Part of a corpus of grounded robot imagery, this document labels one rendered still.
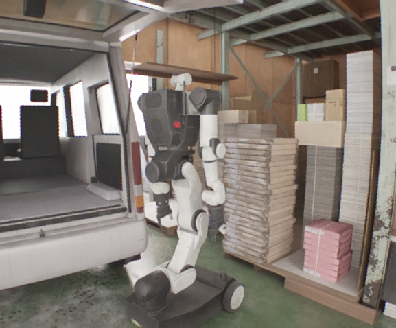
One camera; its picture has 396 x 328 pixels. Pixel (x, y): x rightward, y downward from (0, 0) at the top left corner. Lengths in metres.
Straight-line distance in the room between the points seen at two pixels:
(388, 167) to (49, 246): 2.02
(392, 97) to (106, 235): 1.92
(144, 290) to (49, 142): 2.53
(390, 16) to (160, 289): 2.03
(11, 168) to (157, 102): 2.48
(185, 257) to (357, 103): 1.68
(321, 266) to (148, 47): 3.67
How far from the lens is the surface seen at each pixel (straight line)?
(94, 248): 1.91
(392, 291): 2.14
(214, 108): 1.47
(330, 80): 6.33
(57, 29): 2.03
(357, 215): 2.44
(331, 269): 2.25
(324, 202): 2.52
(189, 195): 1.68
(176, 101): 1.51
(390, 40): 1.93
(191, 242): 1.79
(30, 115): 3.68
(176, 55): 4.76
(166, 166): 1.50
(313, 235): 2.23
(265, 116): 4.27
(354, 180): 2.40
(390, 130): 1.85
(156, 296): 1.67
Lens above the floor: 1.16
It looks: 7 degrees down
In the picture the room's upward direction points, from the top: straight up
